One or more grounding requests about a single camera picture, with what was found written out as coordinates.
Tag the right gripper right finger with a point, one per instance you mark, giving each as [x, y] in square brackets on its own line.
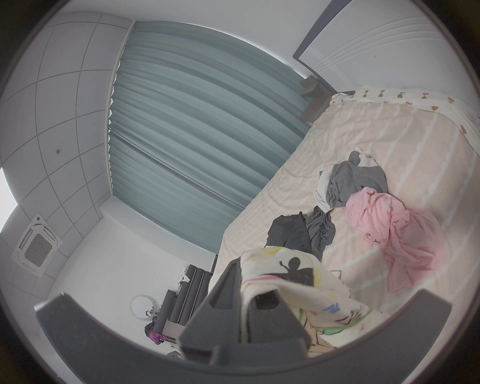
[281, 326]

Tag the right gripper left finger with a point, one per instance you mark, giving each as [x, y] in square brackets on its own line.
[221, 315]

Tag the white printed pyjama top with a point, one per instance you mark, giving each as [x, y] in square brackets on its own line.
[296, 292]

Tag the white crumpled cloth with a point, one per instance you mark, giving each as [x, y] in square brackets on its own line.
[183, 275]

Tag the dark grey desk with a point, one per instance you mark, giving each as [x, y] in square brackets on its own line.
[167, 311]

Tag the purple bag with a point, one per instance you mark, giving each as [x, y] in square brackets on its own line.
[155, 335]

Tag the round white framed mirror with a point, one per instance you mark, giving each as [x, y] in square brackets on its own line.
[132, 305]

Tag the dark grey shirt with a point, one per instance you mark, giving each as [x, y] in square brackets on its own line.
[288, 228]

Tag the blue-green curtain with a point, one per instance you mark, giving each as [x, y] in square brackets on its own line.
[165, 195]
[210, 105]

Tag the white garment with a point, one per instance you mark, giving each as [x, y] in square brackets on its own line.
[321, 191]

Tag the pink garment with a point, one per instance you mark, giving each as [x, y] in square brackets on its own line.
[397, 232]

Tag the grey garment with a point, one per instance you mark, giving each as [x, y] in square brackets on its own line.
[356, 180]

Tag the white ceiling air vent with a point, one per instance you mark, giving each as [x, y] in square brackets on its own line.
[37, 247]

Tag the bed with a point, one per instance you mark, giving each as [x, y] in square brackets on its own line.
[375, 123]

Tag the brown bedside table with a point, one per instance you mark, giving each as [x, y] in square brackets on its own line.
[317, 101]

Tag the white heart printed pillow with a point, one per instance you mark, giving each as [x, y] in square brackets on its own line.
[423, 99]

